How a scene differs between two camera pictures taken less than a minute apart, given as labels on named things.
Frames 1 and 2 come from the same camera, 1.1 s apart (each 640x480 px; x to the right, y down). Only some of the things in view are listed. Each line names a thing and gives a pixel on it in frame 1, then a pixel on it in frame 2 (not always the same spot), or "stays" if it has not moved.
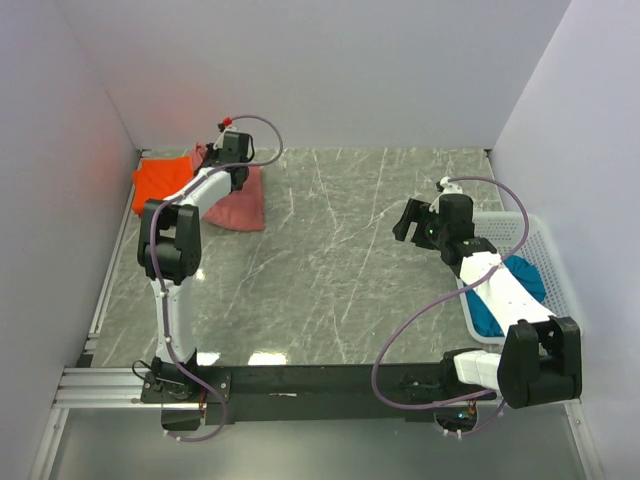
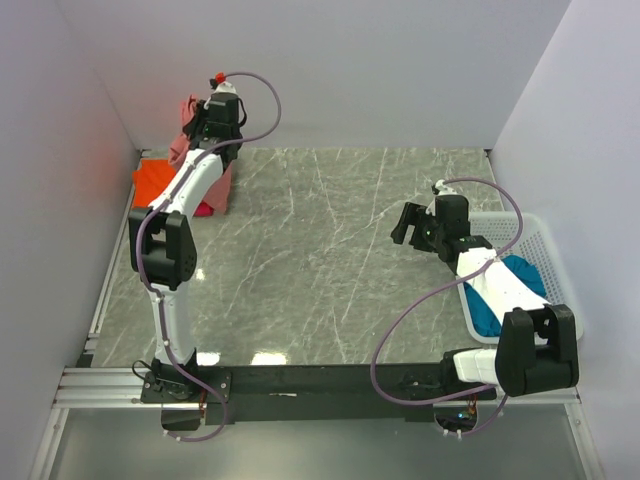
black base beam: [312, 393] stays
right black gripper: [419, 212] stays
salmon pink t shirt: [242, 209] to [218, 198]
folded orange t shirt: [158, 178] stays
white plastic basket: [506, 231] stays
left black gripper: [212, 151] to [200, 112]
